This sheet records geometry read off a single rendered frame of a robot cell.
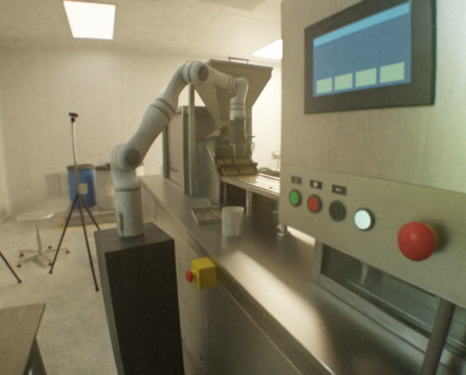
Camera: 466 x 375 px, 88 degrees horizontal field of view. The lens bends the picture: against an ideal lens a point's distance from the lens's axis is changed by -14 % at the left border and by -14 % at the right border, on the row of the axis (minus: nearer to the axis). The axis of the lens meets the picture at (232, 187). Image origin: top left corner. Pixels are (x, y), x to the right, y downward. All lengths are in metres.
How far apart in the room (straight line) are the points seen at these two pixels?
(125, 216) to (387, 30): 0.89
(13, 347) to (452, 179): 0.84
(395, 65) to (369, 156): 0.11
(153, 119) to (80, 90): 4.10
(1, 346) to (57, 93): 4.54
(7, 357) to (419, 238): 0.77
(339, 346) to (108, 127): 4.75
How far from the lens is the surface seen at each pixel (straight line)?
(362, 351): 0.54
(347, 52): 0.40
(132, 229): 1.01
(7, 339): 0.83
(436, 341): 0.47
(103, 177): 4.05
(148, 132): 0.98
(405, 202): 0.34
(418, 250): 0.31
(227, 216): 0.99
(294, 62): 0.49
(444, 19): 0.34
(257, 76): 1.50
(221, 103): 1.47
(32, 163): 5.13
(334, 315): 0.61
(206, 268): 0.84
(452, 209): 0.32
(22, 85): 5.22
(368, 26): 0.38
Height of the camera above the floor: 1.14
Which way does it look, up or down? 10 degrees down
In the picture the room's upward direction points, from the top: straight up
